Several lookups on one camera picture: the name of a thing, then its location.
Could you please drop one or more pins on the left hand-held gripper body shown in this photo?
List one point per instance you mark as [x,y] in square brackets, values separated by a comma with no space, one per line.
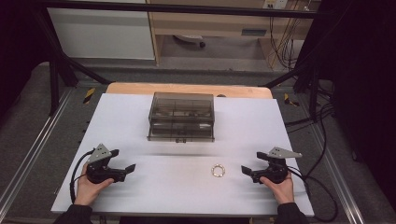
[99,172]

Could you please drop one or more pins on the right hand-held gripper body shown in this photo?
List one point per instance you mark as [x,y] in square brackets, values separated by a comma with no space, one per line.
[275,171]

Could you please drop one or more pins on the transparent grey drawer box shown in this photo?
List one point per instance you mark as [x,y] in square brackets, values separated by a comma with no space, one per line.
[181,116]

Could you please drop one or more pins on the person's right hand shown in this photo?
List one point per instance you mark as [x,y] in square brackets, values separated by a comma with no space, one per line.
[284,191]

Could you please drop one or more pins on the person's left hand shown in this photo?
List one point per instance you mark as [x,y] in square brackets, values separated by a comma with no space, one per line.
[87,191]

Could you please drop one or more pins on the white table board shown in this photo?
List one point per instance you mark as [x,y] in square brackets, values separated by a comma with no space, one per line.
[174,189]

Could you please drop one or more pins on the yellow black tape strip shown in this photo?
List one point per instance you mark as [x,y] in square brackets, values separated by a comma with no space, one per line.
[89,95]
[290,100]

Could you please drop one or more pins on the wooden table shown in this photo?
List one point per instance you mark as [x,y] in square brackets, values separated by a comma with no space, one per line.
[186,88]

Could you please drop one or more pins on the black curtain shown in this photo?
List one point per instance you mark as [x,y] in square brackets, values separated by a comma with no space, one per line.
[364,93]
[18,46]

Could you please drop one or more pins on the white cabinet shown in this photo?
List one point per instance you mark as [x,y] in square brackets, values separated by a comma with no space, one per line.
[102,34]

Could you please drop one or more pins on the white chair base with caster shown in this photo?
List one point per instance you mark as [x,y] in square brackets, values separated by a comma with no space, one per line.
[190,38]

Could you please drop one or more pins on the light wooden desk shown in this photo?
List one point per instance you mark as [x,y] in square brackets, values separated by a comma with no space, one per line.
[218,25]

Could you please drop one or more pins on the aluminium rail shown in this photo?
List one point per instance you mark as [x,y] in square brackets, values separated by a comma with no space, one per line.
[34,146]
[339,183]

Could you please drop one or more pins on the white wall socket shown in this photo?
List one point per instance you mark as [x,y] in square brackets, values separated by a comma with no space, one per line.
[275,3]

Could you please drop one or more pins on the black metal frame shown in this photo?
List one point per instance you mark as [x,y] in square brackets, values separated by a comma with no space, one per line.
[174,8]

